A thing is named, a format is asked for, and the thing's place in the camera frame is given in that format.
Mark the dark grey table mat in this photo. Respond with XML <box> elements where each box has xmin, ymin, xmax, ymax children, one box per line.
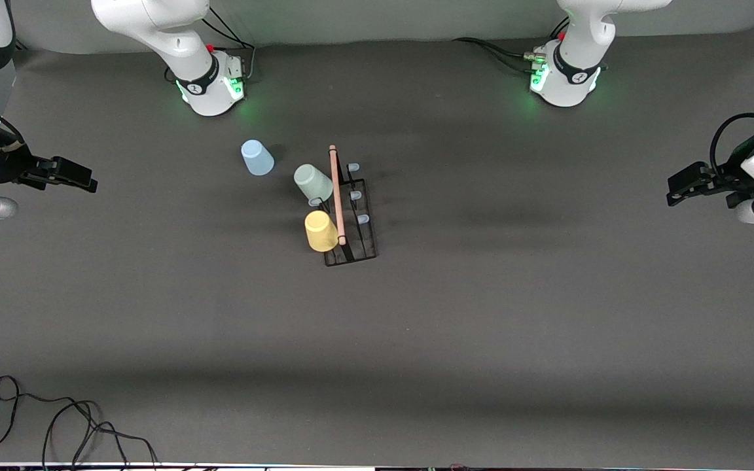
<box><xmin>0</xmin><ymin>25</ymin><xmax>754</xmax><ymax>466</ymax></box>

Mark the thin black loose cable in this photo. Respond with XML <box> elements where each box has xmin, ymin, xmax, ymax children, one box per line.
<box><xmin>42</xmin><ymin>400</ymin><xmax>158</xmax><ymax>470</ymax></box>
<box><xmin>0</xmin><ymin>375</ymin><xmax>99</xmax><ymax>464</ymax></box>

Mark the light blue plastic cup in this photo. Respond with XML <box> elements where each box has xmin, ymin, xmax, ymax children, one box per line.
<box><xmin>241</xmin><ymin>139</ymin><xmax>275</xmax><ymax>176</ymax></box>

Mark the black arm base cable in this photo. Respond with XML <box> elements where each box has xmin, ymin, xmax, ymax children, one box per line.
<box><xmin>204</xmin><ymin>5</ymin><xmax>257</xmax><ymax>82</ymax></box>
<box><xmin>452</xmin><ymin>36</ymin><xmax>545</xmax><ymax>74</ymax></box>

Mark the black left arm base cable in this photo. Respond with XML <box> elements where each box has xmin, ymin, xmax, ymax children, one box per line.
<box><xmin>452</xmin><ymin>36</ymin><xmax>545</xmax><ymax>74</ymax></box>

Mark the yellow plastic cup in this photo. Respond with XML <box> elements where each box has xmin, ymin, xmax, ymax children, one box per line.
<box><xmin>304</xmin><ymin>210</ymin><xmax>340</xmax><ymax>253</ymax></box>

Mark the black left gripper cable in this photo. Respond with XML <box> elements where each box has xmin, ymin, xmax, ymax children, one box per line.
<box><xmin>709</xmin><ymin>113</ymin><xmax>754</xmax><ymax>172</ymax></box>

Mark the pale green plastic cup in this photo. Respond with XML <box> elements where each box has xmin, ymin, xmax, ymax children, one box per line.
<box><xmin>294</xmin><ymin>164</ymin><xmax>334</xmax><ymax>202</ymax></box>

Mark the black wire cup holder rack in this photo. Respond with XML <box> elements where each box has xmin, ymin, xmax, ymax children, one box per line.
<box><xmin>308</xmin><ymin>145</ymin><xmax>378</xmax><ymax>268</ymax></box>

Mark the black right arm base cable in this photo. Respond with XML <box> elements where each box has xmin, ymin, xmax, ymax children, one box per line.
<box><xmin>204</xmin><ymin>5</ymin><xmax>257</xmax><ymax>82</ymax></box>

